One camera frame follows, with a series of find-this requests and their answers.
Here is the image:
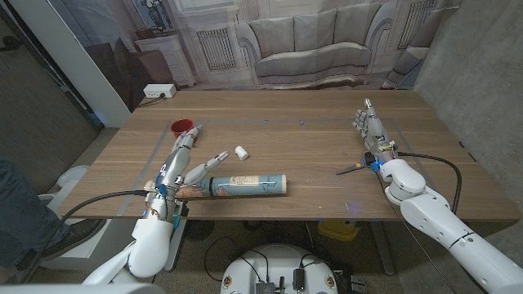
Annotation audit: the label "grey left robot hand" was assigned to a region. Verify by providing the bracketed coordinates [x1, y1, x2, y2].
[145, 124, 230, 213]

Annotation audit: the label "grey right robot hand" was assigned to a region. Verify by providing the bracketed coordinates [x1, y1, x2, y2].
[352, 97, 398, 164]

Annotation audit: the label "paper map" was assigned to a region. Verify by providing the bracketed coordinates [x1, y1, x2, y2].
[175, 174, 288, 201]

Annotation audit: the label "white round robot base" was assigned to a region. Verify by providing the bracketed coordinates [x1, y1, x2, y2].
[220, 243, 339, 294]

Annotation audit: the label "red cup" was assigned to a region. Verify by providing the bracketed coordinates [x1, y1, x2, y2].
[169, 118, 196, 140]

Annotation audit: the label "black scissors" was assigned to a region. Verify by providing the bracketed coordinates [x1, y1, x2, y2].
[335, 161, 371, 176]

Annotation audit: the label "black round fan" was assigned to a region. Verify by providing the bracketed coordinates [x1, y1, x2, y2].
[182, 219, 216, 242]

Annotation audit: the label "white power strip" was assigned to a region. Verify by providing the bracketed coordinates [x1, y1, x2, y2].
[142, 83, 177, 99]

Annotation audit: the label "white table leg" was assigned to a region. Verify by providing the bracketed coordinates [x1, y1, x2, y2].
[369, 220, 396, 277]
[163, 222, 188, 273]

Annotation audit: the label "yellow box under table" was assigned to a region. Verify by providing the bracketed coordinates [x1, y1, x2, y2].
[317, 218, 363, 242]

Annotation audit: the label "printed living room backdrop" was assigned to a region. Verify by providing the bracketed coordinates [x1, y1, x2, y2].
[47, 0, 463, 114]

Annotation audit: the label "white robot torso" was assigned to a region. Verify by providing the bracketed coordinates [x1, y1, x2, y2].
[0, 283, 167, 294]

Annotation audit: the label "person in blue jeans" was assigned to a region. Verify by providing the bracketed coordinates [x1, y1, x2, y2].
[0, 157, 105, 270]

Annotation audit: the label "black power adapter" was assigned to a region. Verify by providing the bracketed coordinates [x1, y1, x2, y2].
[293, 267, 306, 292]

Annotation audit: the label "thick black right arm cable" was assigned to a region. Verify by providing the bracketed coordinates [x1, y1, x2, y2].
[396, 150, 463, 216]

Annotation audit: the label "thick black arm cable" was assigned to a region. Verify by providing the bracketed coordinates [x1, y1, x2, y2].
[396, 150, 463, 216]
[18, 189, 150, 285]

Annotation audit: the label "black power strip cable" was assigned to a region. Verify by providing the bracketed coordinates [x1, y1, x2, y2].
[136, 93, 167, 109]

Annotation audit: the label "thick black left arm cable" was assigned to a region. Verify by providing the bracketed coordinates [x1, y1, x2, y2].
[18, 189, 150, 285]

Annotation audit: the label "black floor cable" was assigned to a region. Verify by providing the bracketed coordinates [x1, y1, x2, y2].
[203, 235, 270, 283]

